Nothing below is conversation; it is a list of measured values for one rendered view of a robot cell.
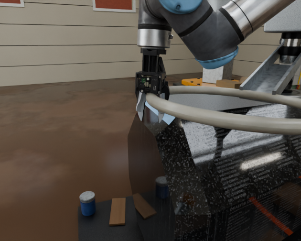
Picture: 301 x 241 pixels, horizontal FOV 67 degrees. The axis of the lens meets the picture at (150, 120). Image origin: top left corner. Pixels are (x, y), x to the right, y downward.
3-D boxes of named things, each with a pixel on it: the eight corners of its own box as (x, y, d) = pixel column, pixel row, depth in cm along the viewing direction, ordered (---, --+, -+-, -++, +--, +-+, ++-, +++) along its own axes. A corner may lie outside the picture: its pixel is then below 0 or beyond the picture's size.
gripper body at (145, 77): (133, 94, 61) (135, 47, 58) (141, 89, 69) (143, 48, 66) (161, 96, 60) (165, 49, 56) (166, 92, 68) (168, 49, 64)
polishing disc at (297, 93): (312, 93, 112) (313, 91, 112) (300, 101, 98) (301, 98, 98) (267, 87, 127) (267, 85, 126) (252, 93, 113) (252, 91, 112)
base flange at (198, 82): (179, 83, 218) (179, 78, 217) (223, 80, 233) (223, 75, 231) (206, 94, 175) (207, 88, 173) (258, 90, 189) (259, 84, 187)
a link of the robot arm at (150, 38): (142, 31, 65) (175, 33, 64) (141, 49, 67) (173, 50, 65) (133, 28, 57) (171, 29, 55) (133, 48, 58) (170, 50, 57)
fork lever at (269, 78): (281, 44, 128) (282, 35, 125) (323, 44, 116) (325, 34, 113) (229, 96, 87) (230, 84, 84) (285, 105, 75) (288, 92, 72)
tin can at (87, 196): (98, 213, 155) (96, 197, 151) (83, 218, 151) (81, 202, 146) (93, 204, 164) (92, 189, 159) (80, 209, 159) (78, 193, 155)
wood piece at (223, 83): (215, 85, 185) (216, 79, 183) (224, 85, 189) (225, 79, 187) (234, 91, 168) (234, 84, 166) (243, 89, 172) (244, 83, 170)
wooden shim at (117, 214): (112, 200, 168) (112, 198, 167) (125, 199, 169) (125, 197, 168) (109, 225, 145) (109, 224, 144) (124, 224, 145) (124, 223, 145)
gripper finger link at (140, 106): (128, 122, 66) (135, 92, 63) (134, 116, 71) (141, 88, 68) (138, 125, 65) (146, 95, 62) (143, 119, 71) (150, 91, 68)
